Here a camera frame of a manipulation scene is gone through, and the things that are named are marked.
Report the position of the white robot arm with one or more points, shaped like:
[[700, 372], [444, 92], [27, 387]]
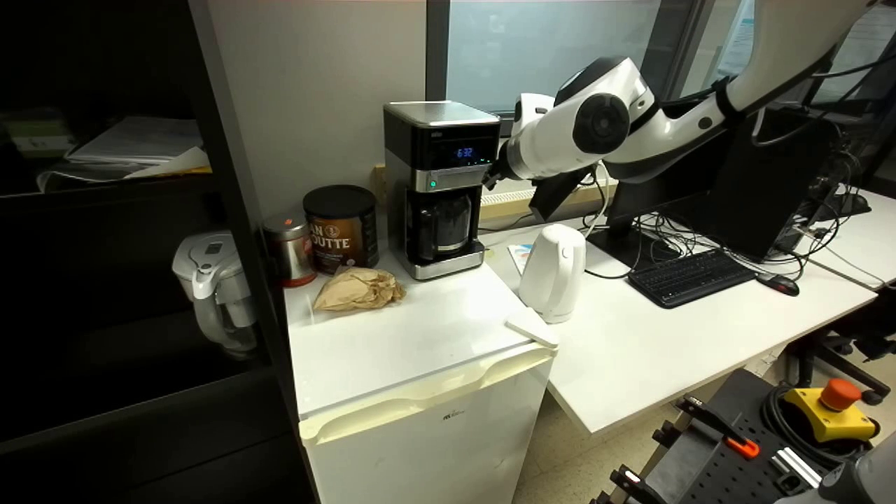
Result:
[[612, 117]]

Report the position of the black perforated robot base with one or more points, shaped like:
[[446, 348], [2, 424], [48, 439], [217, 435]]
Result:
[[698, 470]]

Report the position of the stack of papers on shelf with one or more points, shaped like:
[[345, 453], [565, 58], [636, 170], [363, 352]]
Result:
[[136, 146]]

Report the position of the black computer monitor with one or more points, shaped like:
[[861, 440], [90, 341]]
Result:
[[741, 188]]

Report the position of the black shelving unit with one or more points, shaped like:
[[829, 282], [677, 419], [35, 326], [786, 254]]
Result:
[[107, 387]]

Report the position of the brown paper filter stack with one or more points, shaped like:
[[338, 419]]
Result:
[[356, 291]]

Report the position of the orange handled tool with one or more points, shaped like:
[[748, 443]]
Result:
[[748, 449]]

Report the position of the white mini fridge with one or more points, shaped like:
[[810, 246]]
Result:
[[423, 401]]

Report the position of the dark coffee canister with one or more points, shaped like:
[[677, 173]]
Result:
[[342, 228]]

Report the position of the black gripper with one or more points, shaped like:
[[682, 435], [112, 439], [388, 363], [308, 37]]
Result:
[[500, 170]]

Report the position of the blue white leaflet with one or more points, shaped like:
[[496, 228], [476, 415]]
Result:
[[520, 254]]

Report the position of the yellow emergency stop button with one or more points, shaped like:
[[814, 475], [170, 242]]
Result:
[[832, 412]]

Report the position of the black computer mouse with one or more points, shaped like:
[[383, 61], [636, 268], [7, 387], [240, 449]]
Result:
[[780, 284]]

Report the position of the small red white can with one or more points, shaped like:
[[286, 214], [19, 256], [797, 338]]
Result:
[[294, 254]]

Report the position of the black silver coffeemaker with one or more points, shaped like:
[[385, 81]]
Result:
[[434, 167]]

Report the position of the black keyboard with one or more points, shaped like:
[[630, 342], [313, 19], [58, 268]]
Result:
[[689, 278]]

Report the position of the white water filter pitcher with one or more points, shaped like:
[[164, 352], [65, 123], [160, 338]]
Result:
[[210, 277]]

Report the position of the white electric kettle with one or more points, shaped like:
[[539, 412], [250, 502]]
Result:
[[553, 274]]

